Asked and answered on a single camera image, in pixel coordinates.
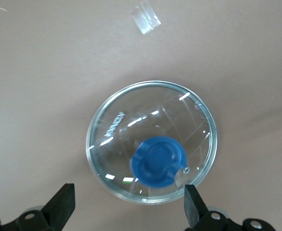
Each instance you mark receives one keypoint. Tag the glass lid with blue knob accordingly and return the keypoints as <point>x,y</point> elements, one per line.
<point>158,161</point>

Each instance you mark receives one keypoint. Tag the brown table cover sheet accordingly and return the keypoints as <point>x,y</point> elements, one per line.
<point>47,96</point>

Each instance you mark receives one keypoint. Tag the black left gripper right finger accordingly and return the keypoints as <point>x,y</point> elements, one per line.
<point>193,207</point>

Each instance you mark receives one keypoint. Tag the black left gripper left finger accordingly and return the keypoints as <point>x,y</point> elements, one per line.
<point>59,204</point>

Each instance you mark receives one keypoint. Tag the clear tape patch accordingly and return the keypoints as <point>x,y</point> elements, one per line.
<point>146,18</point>

